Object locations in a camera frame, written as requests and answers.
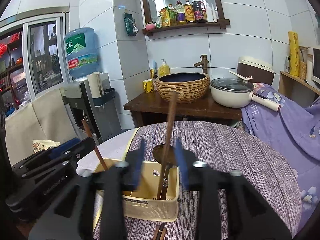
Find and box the dark wooden sink counter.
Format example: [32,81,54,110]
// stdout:
[124,92,242,127]

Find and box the brown rice cooker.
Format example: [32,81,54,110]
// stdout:
[237,56,274,85]

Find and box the brass faucet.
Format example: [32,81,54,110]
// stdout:
[194,54,209,74]

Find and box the green hanging packet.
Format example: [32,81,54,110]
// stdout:
[124,10,139,36]

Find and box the wooden wall shelf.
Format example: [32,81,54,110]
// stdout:
[142,0,231,37]

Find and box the wooden side shelf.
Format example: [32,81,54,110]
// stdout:
[278,72,319,107]

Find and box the purple striped table mat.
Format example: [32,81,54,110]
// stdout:
[93,120,302,240]

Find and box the white cooking pot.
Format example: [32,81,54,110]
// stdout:
[210,74,280,112]

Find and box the purple floral cloth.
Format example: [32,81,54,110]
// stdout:
[241,83,319,229]

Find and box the yellow roll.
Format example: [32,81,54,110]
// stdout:
[288,31,299,77]

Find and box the cream plastic utensil holder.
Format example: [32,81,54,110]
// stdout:
[93,157,181,223]

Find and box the white microwave oven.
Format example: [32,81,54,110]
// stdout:
[306,47,320,87]

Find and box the water dispenser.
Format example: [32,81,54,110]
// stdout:
[63,73,121,143]

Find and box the dark brown wooden chopstick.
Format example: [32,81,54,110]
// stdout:
[157,91,178,200]

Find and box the yellow soap bottle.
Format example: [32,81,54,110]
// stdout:
[158,59,170,77]

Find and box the dark soy sauce bottle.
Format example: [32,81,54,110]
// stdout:
[192,0,207,23]

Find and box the reddish brown wooden chopstick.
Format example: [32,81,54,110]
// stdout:
[152,223,167,240]

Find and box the woven basin sink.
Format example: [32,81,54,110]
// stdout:
[155,73,210,103]

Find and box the yellow oil bottle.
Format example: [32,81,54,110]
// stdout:
[184,0,195,23]

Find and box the paper roll in holder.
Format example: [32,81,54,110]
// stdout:
[87,72,104,99]

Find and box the snack bag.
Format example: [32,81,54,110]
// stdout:
[33,140,60,153]

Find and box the yellow mug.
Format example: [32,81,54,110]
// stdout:
[143,79,155,93]

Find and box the blue water bottle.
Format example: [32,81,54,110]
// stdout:
[65,27,101,79]

